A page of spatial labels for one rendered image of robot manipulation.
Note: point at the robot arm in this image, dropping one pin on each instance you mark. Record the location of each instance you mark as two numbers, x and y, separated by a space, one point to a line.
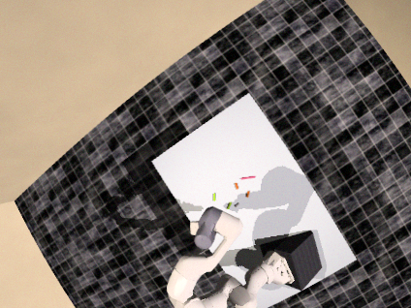
192 266

